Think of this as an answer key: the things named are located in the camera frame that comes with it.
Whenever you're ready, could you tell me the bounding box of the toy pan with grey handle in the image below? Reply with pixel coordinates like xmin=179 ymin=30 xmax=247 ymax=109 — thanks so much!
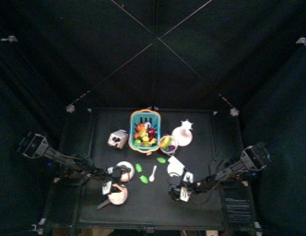
xmin=97 ymin=183 xmax=130 ymax=211

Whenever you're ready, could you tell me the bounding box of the white toy pot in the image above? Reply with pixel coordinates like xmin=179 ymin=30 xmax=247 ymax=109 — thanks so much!
xmin=115 ymin=160 xmax=137 ymax=183

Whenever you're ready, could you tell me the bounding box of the white plate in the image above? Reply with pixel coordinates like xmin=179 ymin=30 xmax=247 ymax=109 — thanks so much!
xmin=166 ymin=155 xmax=186 ymax=179

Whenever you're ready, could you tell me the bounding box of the round pinkish plate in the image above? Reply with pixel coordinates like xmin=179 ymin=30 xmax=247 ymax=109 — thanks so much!
xmin=170 ymin=125 xmax=195 ymax=148

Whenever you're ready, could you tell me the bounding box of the white toy spoon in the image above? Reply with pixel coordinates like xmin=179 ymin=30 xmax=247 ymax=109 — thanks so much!
xmin=149 ymin=165 xmax=159 ymax=183

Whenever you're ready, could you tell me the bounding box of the white toy toaster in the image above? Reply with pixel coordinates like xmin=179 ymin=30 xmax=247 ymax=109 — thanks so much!
xmin=107 ymin=129 xmax=131 ymax=150

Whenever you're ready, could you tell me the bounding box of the yellow toy fruit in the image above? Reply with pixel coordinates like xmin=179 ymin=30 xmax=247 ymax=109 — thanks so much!
xmin=141 ymin=136 xmax=155 ymax=148

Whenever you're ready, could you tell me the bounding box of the grey table edge clamp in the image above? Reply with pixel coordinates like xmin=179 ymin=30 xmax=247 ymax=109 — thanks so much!
xmin=31 ymin=217 xmax=48 ymax=235
xmin=137 ymin=224 xmax=159 ymax=235
xmin=250 ymin=222 xmax=265 ymax=236

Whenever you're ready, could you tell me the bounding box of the printed label sticker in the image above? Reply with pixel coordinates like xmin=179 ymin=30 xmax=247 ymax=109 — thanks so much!
xmin=223 ymin=196 xmax=254 ymax=225

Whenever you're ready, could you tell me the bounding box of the small white bowl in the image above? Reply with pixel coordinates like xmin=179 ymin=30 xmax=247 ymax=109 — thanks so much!
xmin=158 ymin=135 xmax=181 ymax=155

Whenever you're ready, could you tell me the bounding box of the orange toy vegetable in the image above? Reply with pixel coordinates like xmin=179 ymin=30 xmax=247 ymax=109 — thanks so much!
xmin=134 ymin=123 xmax=147 ymax=139

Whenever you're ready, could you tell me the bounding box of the teal basket with orange rim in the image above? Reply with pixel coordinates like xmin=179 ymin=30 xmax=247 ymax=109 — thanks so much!
xmin=129 ymin=109 xmax=163 ymax=153

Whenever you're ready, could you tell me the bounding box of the white star-shaped toy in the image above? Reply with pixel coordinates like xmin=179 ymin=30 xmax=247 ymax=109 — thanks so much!
xmin=181 ymin=119 xmax=195 ymax=131

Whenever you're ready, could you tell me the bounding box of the thin diagonal brace cord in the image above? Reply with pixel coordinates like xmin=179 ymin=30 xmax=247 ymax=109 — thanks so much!
xmin=71 ymin=0 xmax=215 ymax=106
xmin=110 ymin=0 xmax=235 ymax=109

